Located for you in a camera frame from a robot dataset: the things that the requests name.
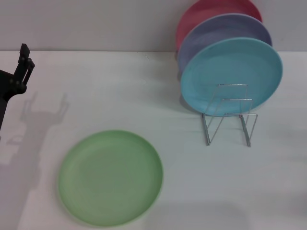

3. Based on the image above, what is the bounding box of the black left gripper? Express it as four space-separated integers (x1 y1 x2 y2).
0 43 35 132

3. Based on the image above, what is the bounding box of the green plate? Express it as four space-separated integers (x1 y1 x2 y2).
58 130 164 228

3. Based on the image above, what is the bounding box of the red plate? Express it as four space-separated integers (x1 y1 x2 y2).
175 0 262 52

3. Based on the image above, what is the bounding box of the purple plate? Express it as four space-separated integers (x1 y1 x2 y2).
177 13 273 72

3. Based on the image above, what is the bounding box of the light blue plate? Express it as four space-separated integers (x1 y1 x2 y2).
180 37 283 117

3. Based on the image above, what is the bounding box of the silver wire plate rack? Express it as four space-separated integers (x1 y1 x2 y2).
201 83 259 147

